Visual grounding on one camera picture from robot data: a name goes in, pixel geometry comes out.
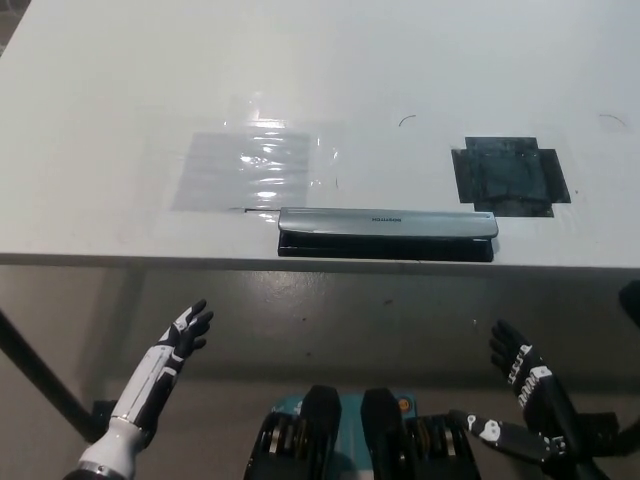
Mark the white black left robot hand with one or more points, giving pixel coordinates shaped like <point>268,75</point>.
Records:
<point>167,355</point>

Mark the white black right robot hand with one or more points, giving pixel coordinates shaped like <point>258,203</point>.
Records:
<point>537,390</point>

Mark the black table leg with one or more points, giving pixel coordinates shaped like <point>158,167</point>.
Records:
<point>40,370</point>
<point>631,302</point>

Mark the grey tape patch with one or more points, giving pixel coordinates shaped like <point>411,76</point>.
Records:
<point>215,170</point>

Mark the black tape patch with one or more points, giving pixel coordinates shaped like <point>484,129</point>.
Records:
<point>507,175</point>

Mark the clear plastic film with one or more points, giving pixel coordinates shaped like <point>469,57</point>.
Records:
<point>325,150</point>

